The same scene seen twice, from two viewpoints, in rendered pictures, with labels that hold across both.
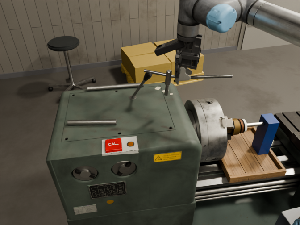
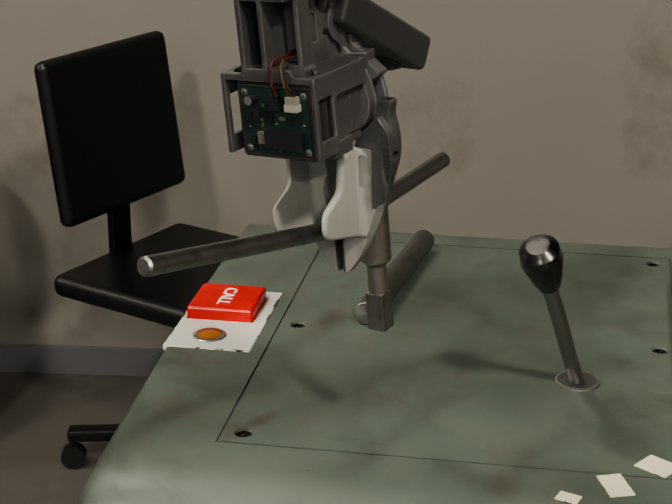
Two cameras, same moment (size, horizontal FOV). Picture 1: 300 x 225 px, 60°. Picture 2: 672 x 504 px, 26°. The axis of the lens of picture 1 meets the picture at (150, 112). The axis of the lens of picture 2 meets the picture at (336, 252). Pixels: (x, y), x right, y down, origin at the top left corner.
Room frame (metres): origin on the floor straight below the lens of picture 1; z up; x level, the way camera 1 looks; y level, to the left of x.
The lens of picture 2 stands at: (1.16, -0.99, 1.76)
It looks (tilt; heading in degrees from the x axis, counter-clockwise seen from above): 21 degrees down; 108
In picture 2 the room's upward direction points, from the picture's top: straight up
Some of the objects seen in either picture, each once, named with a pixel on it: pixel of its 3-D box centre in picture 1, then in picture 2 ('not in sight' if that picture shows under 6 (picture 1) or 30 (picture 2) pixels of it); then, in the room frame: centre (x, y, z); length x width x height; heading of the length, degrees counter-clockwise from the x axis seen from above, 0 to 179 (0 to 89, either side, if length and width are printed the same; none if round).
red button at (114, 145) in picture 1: (113, 145); (227, 306); (0.69, 0.14, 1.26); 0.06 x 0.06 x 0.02; 8
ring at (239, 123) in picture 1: (233, 126); not in sight; (1.00, -0.42, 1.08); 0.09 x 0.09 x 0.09; 8
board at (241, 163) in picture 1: (243, 151); not in sight; (1.01, -0.52, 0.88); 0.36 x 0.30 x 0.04; 8
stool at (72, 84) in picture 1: (66, 67); not in sight; (3.09, 1.10, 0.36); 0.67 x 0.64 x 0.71; 2
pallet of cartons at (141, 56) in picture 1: (160, 63); not in sight; (3.48, -0.17, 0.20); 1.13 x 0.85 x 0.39; 104
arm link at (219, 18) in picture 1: (218, 14); not in sight; (0.78, -0.21, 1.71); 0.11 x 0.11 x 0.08; 34
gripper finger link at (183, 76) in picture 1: (182, 77); (303, 210); (0.86, -0.13, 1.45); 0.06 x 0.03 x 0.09; 75
